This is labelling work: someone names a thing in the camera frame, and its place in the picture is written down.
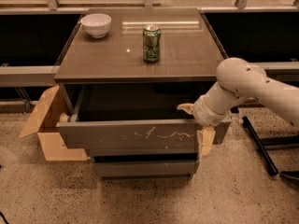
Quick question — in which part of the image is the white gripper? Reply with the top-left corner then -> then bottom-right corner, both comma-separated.
177,94 -> 228,157

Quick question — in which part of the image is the grey top drawer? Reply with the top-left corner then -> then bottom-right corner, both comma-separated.
56,85 -> 233,151

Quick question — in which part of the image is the grey drawer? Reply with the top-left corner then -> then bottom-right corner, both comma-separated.
56,85 -> 233,151
88,148 -> 200,158
93,161 -> 199,178

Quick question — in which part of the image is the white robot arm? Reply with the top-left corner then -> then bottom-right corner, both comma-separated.
177,58 -> 299,157

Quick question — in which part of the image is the grey bottom drawer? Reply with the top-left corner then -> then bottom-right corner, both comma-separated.
93,161 -> 199,178

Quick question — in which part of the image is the grey drawer cabinet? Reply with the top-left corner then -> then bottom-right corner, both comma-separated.
54,7 -> 225,164

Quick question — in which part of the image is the grey middle drawer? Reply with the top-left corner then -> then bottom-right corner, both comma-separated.
88,148 -> 200,158

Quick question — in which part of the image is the open cardboard box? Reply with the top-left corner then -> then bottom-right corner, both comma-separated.
20,85 -> 88,161

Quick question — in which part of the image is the black metal stand leg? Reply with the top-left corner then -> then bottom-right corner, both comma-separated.
242,117 -> 299,176

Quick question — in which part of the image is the green soda can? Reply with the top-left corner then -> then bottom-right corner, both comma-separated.
143,24 -> 162,63

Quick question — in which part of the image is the round cream knob object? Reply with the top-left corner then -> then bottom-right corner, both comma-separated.
60,113 -> 70,122

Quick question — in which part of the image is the white ceramic bowl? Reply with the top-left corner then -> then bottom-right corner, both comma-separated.
80,13 -> 112,38

